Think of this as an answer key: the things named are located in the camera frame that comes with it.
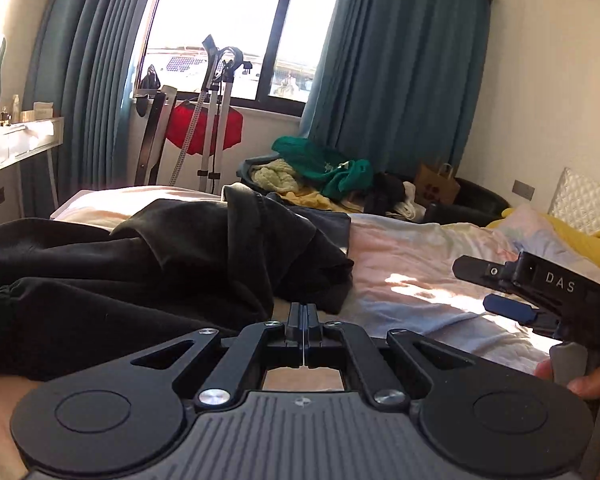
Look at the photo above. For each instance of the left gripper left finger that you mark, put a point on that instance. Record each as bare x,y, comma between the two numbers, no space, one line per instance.
126,416

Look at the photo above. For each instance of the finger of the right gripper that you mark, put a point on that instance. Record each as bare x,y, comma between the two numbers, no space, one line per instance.
483,272
539,320

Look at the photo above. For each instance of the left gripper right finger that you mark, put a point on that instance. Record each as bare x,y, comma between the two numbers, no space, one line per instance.
413,407

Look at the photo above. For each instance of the black denim pants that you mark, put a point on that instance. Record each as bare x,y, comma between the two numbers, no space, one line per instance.
75,296

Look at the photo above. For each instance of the black clothes pile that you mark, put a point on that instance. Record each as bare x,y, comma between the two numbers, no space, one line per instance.
387,190

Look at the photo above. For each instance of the pastel pillow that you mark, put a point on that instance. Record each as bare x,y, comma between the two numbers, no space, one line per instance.
535,232

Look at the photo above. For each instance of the yellow plush pillow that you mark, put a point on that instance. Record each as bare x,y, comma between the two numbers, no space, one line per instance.
590,244

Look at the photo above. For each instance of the black leather armchair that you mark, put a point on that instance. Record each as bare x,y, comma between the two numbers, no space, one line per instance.
473,204

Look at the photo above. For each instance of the pastel tie-dye bed sheet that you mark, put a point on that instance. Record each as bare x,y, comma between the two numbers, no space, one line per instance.
401,277

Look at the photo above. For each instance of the white quilted headboard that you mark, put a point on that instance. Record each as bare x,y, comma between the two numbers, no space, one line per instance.
576,201

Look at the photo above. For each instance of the white garment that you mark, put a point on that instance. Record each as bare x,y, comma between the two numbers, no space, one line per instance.
408,209

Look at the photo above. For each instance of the brown paper bag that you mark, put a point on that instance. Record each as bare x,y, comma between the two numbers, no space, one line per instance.
435,185

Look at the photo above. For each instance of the green sweatshirt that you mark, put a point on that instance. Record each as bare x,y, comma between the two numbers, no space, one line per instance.
331,173

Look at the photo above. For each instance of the right teal curtain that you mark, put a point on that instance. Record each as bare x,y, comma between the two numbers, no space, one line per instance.
398,81

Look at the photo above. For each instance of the teal curtain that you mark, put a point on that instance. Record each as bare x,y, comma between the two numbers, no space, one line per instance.
398,81
82,64

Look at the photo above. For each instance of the pale yellow knit garment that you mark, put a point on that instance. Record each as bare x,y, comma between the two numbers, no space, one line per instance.
276,176

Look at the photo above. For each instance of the white dresser desk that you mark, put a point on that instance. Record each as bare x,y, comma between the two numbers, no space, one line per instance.
21,142

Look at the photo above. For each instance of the red fabric bag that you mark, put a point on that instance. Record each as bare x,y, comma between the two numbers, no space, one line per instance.
179,123

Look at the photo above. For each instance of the black framed window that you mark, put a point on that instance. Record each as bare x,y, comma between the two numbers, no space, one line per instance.
282,40

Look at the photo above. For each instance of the silver garment steamer stand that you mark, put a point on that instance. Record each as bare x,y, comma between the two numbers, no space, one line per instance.
214,96

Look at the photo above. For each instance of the left teal curtain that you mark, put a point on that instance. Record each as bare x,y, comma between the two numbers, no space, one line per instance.
82,64

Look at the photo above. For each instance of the grey wall outlet plate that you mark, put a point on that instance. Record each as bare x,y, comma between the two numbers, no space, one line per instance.
523,190

